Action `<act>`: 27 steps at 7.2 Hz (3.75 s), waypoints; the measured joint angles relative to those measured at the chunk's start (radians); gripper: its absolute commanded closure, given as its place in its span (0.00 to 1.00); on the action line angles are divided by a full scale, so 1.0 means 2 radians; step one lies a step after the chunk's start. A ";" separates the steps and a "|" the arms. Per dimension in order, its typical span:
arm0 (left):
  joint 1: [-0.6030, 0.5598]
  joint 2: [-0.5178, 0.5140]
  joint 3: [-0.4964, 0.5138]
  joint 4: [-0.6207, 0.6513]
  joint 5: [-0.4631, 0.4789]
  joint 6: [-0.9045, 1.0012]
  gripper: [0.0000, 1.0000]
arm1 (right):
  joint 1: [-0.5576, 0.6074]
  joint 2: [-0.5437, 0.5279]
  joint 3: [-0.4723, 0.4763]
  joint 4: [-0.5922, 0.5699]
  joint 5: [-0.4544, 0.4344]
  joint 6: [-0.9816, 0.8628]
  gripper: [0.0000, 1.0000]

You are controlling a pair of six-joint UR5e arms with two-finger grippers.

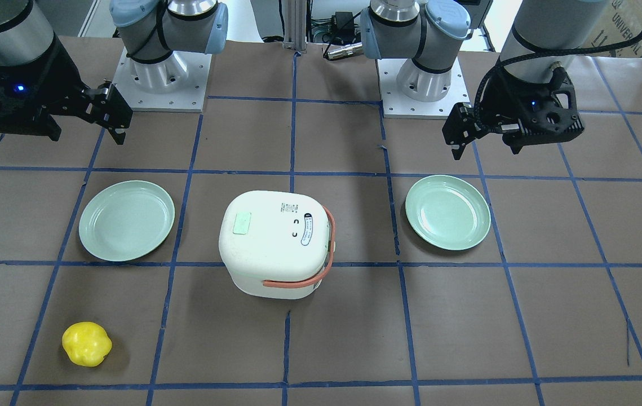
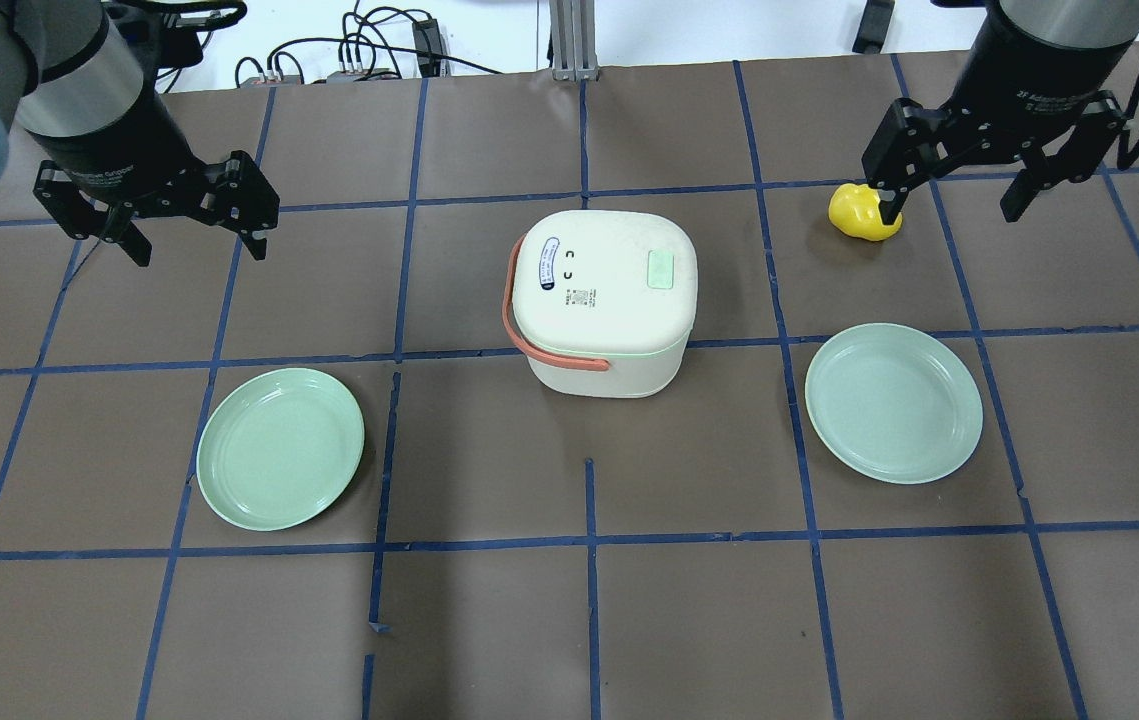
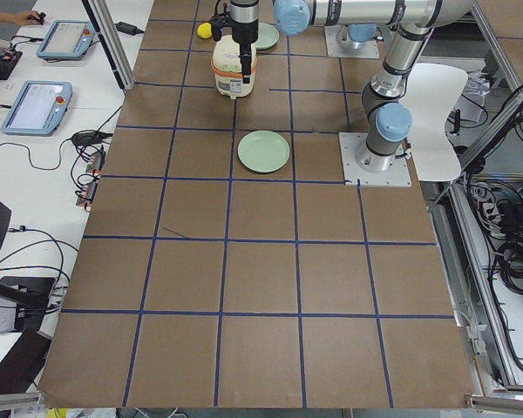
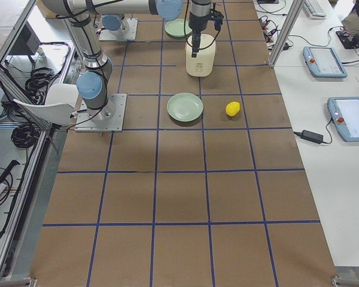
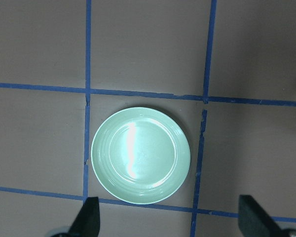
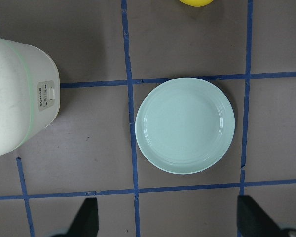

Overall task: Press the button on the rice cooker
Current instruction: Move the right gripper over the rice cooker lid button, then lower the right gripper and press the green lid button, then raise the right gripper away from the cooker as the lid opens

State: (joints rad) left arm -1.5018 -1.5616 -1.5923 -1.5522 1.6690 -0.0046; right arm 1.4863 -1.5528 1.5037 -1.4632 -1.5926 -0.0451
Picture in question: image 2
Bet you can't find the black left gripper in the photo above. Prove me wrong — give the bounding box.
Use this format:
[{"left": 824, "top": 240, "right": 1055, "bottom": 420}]
[{"left": 17, "top": 13, "right": 281, "bottom": 268}]

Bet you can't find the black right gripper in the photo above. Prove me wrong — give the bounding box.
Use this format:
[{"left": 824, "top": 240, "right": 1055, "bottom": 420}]
[{"left": 861, "top": 1, "right": 1139, "bottom": 224}]

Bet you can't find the white rice cooker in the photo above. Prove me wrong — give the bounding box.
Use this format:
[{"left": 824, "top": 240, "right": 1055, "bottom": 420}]
[{"left": 500, "top": 210, "right": 700, "bottom": 398}]

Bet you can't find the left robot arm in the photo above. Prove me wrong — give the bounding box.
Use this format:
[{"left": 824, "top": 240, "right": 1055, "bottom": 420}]
[{"left": 0, "top": 1, "right": 280, "bottom": 265}]

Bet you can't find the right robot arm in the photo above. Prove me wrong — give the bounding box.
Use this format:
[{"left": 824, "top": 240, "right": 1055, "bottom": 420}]
[{"left": 861, "top": 1, "right": 1139, "bottom": 224}]

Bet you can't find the yellow toy potato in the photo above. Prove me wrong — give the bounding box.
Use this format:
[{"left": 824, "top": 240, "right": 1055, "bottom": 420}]
[{"left": 828, "top": 183, "right": 903, "bottom": 242}]

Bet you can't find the black power adapter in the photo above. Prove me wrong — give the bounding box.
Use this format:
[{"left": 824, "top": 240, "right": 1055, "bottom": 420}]
[{"left": 851, "top": 0, "right": 895, "bottom": 55}]

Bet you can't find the green plate on left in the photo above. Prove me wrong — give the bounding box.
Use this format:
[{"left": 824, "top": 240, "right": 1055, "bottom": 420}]
[{"left": 195, "top": 366, "right": 364, "bottom": 532}]

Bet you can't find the green plate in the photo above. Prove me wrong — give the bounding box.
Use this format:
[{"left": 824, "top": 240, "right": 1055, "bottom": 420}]
[
  {"left": 805, "top": 324, "right": 984, "bottom": 486},
  {"left": 195, "top": 366, "right": 364, "bottom": 532}
]

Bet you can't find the green plate on right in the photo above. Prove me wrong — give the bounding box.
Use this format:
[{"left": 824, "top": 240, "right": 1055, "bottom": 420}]
[{"left": 805, "top": 324, "right": 984, "bottom": 486}]

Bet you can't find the black cable bundle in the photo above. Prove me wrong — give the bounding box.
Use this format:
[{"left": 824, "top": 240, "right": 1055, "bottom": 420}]
[{"left": 233, "top": 0, "right": 530, "bottom": 89}]

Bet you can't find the aluminium frame post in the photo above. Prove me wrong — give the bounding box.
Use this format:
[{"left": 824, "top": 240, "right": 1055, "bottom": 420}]
[{"left": 549, "top": 0, "right": 600, "bottom": 82}]

